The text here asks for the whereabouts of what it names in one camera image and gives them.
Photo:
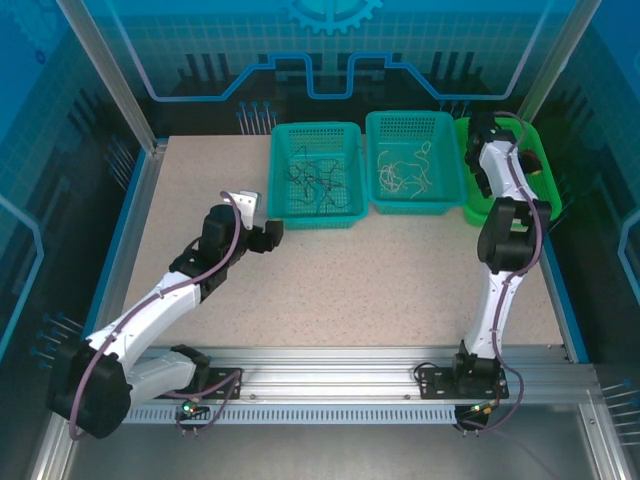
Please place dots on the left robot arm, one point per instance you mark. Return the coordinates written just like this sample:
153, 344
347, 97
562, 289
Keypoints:
150, 315

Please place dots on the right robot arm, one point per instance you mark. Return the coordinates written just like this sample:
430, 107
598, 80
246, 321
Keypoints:
497, 170

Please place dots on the green plastic basket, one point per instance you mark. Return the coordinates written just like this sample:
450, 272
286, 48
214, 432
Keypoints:
542, 150

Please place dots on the teal plastic basket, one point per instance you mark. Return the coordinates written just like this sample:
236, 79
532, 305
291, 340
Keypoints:
440, 165
345, 145

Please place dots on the aluminium side beam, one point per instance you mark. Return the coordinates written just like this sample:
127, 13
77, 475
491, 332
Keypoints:
135, 220
555, 300

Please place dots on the small lit connector module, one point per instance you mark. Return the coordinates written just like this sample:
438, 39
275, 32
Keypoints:
189, 407
482, 409

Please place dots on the grey metal shelf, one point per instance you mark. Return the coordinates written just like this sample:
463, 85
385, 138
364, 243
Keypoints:
325, 455

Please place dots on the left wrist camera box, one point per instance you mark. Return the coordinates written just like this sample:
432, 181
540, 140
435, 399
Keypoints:
247, 205

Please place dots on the aluminium frame post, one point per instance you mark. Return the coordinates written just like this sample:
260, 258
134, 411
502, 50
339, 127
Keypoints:
555, 60
115, 75

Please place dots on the aluminium mounting rail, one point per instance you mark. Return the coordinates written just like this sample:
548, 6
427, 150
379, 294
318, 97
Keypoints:
325, 372

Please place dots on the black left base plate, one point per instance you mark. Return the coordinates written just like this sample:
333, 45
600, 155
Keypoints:
225, 387

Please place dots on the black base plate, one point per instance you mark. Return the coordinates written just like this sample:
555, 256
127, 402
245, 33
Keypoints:
225, 387
435, 382

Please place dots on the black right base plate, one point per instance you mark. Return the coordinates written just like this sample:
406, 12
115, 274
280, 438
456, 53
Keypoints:
435, 382

